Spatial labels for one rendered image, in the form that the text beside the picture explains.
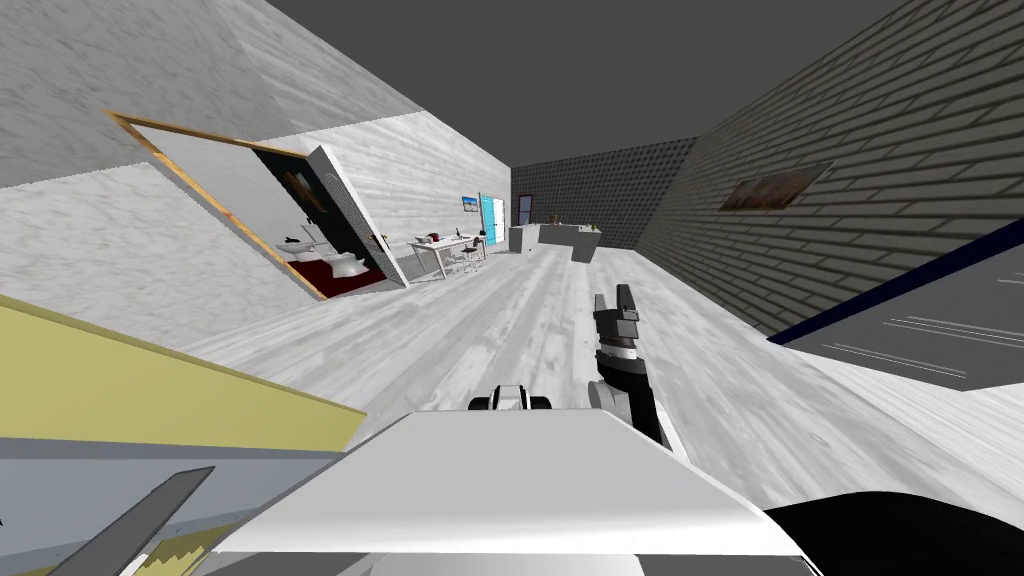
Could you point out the yellow door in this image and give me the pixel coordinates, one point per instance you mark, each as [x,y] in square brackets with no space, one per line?
[144,392]

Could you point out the grey counter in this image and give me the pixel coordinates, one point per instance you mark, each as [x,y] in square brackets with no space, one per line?
[560,235]

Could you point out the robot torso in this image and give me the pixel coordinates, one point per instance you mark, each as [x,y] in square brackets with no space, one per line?
[512,480]

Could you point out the dark framed door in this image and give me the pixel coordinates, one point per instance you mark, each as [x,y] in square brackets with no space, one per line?
[525,210]

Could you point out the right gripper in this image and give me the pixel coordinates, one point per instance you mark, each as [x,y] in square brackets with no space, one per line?
[618,326]

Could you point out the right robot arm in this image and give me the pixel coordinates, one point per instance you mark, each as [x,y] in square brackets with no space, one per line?
[636,396]

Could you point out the small blue wall picture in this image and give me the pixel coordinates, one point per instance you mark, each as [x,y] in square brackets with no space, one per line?
[470,204]

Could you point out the brown wall picture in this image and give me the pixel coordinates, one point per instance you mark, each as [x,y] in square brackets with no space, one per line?
[772,190]

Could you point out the white open door leaf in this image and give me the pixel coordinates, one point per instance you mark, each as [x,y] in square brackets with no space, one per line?
[356,212]

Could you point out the white sink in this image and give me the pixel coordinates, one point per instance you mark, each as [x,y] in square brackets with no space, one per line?
[297,248]

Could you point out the dark grey door blue edge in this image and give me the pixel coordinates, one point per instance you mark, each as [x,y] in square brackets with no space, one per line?
[936,320]

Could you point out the white toilet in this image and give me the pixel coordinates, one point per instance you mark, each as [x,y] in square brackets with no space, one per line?
[350,265]

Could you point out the white table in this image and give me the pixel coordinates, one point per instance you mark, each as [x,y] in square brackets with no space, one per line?
[438,243]

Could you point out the grey flat bar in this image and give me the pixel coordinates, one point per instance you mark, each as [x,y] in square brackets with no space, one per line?
[136,520]

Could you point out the dark red rug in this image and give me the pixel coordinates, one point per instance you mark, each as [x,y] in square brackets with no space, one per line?
[336,280]

